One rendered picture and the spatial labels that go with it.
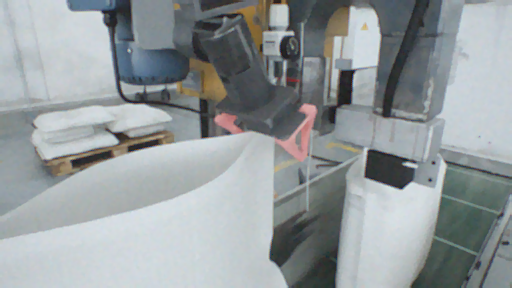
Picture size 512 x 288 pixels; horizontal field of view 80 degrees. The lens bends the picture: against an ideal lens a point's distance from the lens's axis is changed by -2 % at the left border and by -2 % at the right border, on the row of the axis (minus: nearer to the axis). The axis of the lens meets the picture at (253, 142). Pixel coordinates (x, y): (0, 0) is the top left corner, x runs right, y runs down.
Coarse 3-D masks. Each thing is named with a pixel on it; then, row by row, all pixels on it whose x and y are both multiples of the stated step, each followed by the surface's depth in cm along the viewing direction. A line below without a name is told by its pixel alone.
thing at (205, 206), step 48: (192, 144) 43; (240, 144) 47; (48, 192) 30; (96, 192) 36; (144, 192) 41; (192, 192) 29; (240, 192) 39; (0, 240) 25; (48, 240) 23; (96, 240) 25; (144, 240) 27; (192, 240) 31; (240, 240) 41
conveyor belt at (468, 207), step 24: (456, 168) 195; (456, 192) 165; (480, 192) 165; (504, 192) 165; (456, 216) 143; (480, 216) 143; (432, 240) 126; (456, 240) 126; (480, 240) 126; (336, 264) 113; (432, 264) 113; (456, 264) 113
